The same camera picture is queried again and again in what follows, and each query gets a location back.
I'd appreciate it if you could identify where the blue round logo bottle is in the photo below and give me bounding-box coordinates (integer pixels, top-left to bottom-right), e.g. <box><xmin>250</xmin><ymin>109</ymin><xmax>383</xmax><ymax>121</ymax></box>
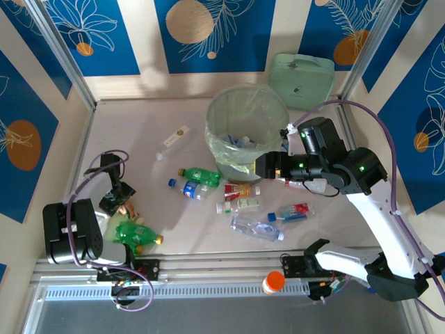
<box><xmin>168</xmin><ymin>177</ymin><xmax>218</xmax><ymax>202</ymax></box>

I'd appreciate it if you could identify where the copper coloured plastic bottle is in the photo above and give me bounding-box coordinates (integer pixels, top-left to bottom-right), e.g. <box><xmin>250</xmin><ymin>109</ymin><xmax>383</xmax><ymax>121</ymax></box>
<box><xmin>116</xmin><ymin>202</ymin><xmax>145</xmax><ymax>224</ymax></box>

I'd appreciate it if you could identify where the small green white label bottle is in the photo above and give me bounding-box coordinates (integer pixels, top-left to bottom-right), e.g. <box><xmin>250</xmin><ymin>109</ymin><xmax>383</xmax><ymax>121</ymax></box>
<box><xmin>215</xmin><ymin>197</ymin><xmax>262</xmax><ymax>214</ymax></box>

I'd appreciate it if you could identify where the aluminium side rail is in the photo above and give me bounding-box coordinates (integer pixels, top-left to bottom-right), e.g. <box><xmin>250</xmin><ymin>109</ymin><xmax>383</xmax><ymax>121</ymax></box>
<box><xmin>334</xmin><ymin>96</ymin><xmax>364</xmax><ymax>150</ymax></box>

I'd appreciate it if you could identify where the orange lid pill bottle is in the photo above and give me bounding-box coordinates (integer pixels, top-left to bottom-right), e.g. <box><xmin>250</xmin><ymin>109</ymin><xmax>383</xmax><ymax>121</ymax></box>
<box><xmin>261</xmin><ymin>270</ymin><xmax>286</xmax><ymax>296</ymax></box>

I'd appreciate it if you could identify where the large clear water bottle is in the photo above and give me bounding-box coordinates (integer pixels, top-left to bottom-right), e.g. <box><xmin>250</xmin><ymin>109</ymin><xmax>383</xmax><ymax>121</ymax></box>
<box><xmin>229</xmin><ymin>213</ymin><xmax>286</xmax><ymax>242</ymax></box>

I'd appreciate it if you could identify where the slim clear tube bottle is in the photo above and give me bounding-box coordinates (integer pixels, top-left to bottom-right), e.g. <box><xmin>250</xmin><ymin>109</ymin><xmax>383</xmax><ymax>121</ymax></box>
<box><xmin>155</xmin><ymin>124</ymin><xmax>193</xmax><ymax>161</ymax></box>

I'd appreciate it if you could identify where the green bottle yellow cap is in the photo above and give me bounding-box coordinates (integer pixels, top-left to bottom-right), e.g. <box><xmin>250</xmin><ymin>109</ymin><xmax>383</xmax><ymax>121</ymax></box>
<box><xmin>114</xmin><ymin>221</ymin><xmax>165</xmax><ymax>245</ymax></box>

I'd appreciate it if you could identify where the green soda bottle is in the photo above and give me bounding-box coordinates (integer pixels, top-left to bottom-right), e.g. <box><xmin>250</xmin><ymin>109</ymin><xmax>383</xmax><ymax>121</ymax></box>
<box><xmin>177</xmin><ymin>166</ymin><xmax>223</xmax><ymax>186</ymax></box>

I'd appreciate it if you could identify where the grey metal panel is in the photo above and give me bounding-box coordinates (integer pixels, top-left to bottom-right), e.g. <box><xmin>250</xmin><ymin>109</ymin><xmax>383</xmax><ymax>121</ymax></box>
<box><xmin>24</xmin><ymin>278</ymin><xmax>418</xmax><ymax>334</ymax></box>

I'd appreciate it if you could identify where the aluminium frame post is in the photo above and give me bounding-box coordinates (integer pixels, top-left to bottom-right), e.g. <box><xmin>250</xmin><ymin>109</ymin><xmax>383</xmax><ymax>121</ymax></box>
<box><xmin>337</xmin><ymin>0</ymin><xmax>401</xmax><ymax>105</ymax></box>
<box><xmin>24</xmin><ymin>0</ymin><xmax>98</xmax><ymax>111</ymax></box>

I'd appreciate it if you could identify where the mint green zipper case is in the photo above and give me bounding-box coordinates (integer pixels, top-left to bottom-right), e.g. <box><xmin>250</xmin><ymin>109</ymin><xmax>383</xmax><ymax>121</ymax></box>
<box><xmin>267</xmin><ymin>52</ymin><xmax>336</xmax><ymax>113</ymax></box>

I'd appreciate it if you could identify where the grey slotted cable duct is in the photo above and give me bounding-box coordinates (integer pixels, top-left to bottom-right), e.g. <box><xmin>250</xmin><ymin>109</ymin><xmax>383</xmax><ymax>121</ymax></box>
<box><xmin>40</xmin><ymin>282</ymin><xmax>311</xmax><ymax>301</ymax></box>

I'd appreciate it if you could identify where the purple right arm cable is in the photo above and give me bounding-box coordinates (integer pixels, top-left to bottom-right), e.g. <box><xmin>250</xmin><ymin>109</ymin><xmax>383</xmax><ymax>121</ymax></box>
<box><xmin>291</xmin><ymin>99</ymin><xmax>445</xmax><ymax>321</ymax></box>

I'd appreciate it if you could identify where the green plastic bin liner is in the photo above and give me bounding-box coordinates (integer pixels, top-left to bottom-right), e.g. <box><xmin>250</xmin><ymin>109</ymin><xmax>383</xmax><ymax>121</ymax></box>
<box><xmin>204</xmin><ymin>84</ymin><xmax>291</xmax><ymax>175</ymax></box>

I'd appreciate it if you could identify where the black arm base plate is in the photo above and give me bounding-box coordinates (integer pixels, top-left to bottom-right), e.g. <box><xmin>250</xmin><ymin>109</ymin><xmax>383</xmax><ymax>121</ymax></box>
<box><xmin>96</xmin><ymin>257</ymin><xmax>161</xmax><ymax>283</ymax></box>
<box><xmin>280</xmin><ymin>255</ymin><xmax>314</xmax><ymax>279</ymax></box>

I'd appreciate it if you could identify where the aluminium front rail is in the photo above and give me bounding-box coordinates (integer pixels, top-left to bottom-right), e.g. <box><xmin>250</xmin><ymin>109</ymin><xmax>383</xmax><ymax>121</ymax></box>
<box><xmin>34</xmin><ymin>246</ymin><xmax>383</xmax><ymax>283</ymax></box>

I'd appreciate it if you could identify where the red blue label bottle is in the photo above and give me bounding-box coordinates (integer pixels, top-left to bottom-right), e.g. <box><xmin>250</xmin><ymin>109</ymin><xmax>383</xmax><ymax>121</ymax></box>
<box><xmin>266</xmin><ymin>202</ymin><xmax>316</xmax><ymax>223</ymax></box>

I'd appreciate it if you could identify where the black cable bracket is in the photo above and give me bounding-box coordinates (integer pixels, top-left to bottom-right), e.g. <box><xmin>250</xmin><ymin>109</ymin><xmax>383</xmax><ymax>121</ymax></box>
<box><xmin>307</xmin><ymin>280</ymin><xmax>337</xmax><ymax>304</ymax></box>
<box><xmin>110</xmin><ymin>280</ymin><xmax>140</xmax><ymax>308</ymax></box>

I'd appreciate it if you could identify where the red orange label bottle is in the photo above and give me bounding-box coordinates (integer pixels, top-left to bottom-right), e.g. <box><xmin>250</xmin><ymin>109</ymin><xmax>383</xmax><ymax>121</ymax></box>
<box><xmin>223</xmin><ymin>182</ymin><xmax>261</xmax><ymax>202</ymax></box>

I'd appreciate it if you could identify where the grey round waste bin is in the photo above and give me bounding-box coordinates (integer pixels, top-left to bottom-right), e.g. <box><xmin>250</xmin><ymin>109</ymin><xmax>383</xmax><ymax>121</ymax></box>
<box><xmin>204</xmin><ymin>84</ymin><xmax>291</xmax><ymax>185</ymax></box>

